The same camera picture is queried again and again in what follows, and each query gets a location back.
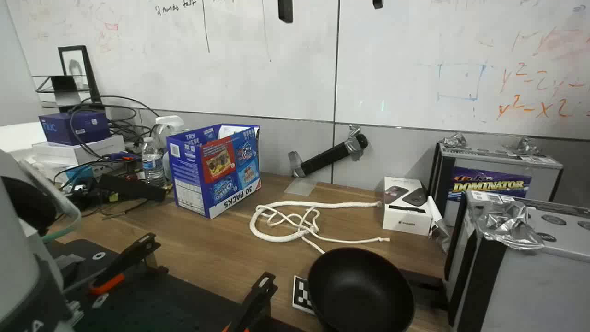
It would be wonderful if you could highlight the white braided rope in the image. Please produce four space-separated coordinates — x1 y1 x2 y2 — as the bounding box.
248 198 394 256

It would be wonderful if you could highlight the grey robot base foreground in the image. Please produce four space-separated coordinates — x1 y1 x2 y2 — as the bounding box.
0 150 82 332

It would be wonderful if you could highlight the blue snack cardboard box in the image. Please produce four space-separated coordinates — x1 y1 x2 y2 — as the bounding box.
167 123 263 219

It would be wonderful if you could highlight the small white product box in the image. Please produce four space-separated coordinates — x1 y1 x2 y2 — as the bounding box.
382 176 443 235

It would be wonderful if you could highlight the Dominator battery box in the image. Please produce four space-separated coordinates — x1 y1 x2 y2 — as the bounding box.
430 136 563 226

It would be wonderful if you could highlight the dark blue small box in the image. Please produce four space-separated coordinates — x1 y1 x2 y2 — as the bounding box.
40 108 111 145

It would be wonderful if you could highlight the black tube with foil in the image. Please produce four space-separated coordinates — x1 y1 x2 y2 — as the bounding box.
288 132 370 178

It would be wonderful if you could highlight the fiducial marker tag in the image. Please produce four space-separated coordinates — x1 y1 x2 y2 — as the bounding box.
292 274 314 313

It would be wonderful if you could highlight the black frying pan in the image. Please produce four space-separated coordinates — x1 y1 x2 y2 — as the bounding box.
309 246 416 332

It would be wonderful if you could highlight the clear plastic water bottle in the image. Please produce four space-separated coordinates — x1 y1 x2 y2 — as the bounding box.
143 136 165 185

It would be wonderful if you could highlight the black clamp front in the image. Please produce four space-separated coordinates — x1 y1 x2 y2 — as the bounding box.
222 270 279 332

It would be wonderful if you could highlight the black flat device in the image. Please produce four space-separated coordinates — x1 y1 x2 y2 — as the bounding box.
100 173 167 200

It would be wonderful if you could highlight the black clamp with orange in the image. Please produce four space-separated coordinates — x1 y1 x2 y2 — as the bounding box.
73 232 167 296

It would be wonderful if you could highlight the grey battery with foil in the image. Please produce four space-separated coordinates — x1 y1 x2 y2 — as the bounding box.
445 191 590 332

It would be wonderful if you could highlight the black picture frame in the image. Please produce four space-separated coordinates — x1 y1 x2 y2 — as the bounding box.
58 43 102 102

